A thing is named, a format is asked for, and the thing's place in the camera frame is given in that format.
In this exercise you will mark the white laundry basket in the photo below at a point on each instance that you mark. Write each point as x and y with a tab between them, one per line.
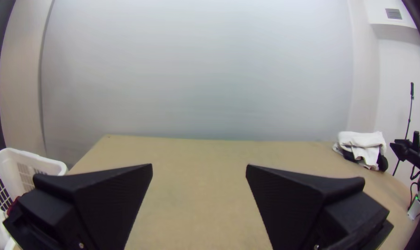
8	166

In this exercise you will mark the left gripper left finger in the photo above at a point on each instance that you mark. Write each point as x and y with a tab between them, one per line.
91	205

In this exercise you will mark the black tripod stand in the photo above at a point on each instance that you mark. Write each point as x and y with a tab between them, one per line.
410	107

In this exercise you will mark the pile of folded clothes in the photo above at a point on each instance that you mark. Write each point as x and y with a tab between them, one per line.
362	144

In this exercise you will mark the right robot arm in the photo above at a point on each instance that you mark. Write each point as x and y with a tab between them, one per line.
415	207

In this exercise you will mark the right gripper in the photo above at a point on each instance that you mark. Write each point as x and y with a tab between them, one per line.
409	151

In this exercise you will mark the wall air vent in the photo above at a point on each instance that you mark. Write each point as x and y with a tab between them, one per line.
394	14

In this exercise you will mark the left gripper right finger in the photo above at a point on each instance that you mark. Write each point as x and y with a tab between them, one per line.
300	205

